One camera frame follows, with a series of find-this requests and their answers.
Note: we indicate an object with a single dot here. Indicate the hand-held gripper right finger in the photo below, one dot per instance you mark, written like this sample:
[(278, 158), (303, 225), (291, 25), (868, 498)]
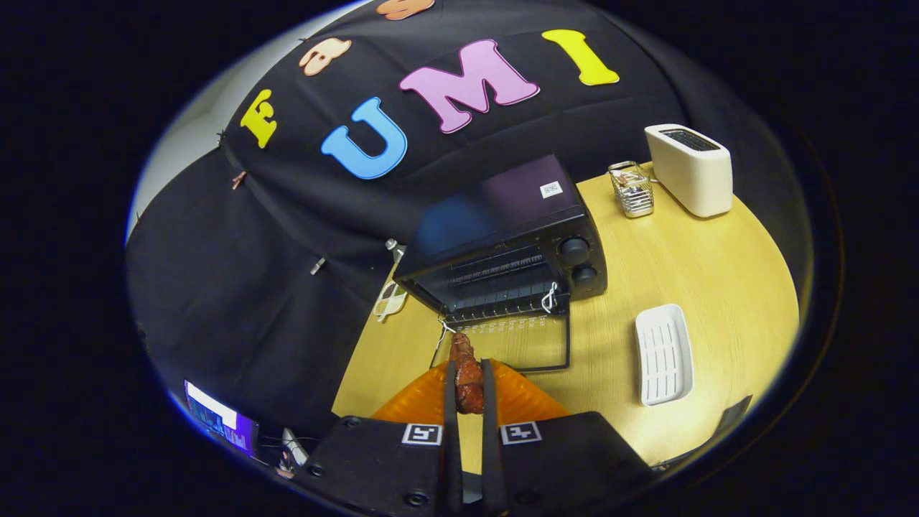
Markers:
[(491, 459)]

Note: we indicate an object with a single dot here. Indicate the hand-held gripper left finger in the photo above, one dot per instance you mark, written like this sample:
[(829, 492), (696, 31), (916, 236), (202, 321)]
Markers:
[(452, 452)]

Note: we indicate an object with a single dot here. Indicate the brown cooked meat piece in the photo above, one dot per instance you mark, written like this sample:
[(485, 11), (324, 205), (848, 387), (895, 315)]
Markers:
[(468, 380)]

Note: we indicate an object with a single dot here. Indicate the black toaster oven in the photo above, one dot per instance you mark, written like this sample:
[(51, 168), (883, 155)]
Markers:
[(502, 222)]

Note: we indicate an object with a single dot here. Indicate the white bread toaster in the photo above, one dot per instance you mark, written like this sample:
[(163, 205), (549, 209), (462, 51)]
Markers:
[(693, 176)]

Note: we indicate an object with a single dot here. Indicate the white divided spice dish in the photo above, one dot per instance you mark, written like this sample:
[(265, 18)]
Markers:
[(389, 301)]

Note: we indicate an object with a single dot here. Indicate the white ribbed tray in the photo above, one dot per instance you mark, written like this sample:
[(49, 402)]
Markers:
[(664, 355)]

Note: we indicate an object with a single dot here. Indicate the silver cloth clip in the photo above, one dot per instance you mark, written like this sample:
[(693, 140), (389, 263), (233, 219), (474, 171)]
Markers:
[(318, 266)]

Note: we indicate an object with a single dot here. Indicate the computer monitor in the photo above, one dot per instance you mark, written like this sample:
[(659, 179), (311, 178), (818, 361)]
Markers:
[(219, 418)]

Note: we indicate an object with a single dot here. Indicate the black backdrop cloth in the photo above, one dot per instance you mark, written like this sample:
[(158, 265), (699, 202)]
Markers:
[(287, 215)]

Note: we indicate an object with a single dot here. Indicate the pink cloth clip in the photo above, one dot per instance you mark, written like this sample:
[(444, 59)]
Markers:
[(238, 179)]

